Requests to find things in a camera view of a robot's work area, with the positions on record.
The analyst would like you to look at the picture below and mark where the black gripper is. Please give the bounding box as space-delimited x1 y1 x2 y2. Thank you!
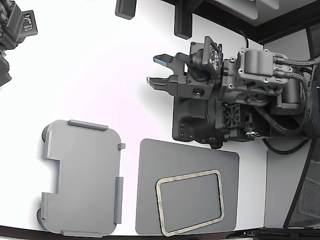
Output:
145 41 220 100

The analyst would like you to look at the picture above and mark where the beige rectangular adhesive frame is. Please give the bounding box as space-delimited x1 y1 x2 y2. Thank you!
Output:
154 169 226 237

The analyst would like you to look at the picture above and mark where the grey holder plate with rails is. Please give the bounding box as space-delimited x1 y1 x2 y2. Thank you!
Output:
36 119 127 238

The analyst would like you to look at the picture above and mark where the grey rounded flat mat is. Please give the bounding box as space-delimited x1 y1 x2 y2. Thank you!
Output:
134 138 241 236

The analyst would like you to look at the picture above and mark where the black diagonal strut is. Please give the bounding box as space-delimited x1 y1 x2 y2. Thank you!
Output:
283 139 320 228

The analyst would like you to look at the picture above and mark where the black robot device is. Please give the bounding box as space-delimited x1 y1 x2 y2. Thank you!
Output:
0 0 40 88

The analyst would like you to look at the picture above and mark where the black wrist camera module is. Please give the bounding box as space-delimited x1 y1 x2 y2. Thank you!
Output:
186 36 224 83

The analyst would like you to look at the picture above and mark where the long black post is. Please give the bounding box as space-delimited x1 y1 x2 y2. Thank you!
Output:
173 0 194 40

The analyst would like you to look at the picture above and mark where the thin black cable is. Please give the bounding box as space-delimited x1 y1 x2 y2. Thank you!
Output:
236 26 250 48

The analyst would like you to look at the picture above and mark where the short black post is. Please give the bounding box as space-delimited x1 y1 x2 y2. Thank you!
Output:
114 0 138 20

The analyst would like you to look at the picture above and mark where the dark frame structure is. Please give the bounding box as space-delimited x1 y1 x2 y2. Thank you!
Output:
192 0 320 45

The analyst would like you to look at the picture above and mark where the braided grey cable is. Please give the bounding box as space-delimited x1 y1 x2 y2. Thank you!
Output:
273 55 320 70
273 69 316 96
252 99 312 135

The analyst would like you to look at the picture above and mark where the thick black cable loop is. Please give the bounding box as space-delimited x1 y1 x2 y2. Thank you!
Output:
261 137 312 155

